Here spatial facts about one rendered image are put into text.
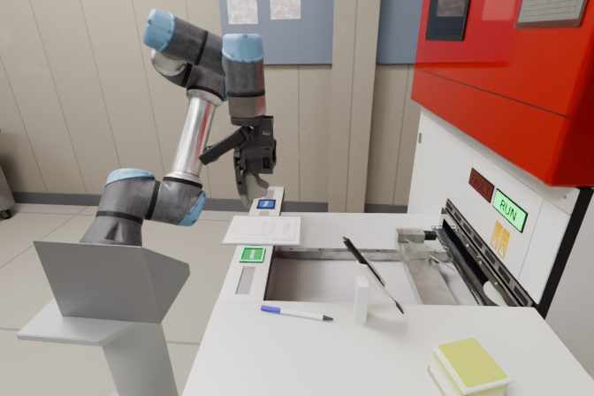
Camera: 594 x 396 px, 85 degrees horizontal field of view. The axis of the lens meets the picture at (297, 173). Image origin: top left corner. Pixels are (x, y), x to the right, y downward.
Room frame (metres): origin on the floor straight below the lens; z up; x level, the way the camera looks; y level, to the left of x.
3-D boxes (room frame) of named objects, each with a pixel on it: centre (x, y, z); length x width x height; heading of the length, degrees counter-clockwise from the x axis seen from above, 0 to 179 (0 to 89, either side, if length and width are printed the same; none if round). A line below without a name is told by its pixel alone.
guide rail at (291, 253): (0.82, -0.20, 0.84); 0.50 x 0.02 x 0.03; 87
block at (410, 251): (0.75, -0.34, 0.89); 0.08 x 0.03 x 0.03; 87
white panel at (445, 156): (0.88, -0.49, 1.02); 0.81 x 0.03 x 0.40; 177
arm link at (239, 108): (0.66, 0.10, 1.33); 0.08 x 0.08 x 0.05
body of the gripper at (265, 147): (0.66, 0.09, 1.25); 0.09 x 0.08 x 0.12; 87
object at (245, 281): (0.78, 0.11, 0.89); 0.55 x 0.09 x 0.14; 177
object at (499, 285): (0.70, -0.46, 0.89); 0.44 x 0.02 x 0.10; 177
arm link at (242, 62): (0.66, 0.10, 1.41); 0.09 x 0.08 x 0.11; 19
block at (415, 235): (0.83, -0.34, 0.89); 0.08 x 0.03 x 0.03; 87
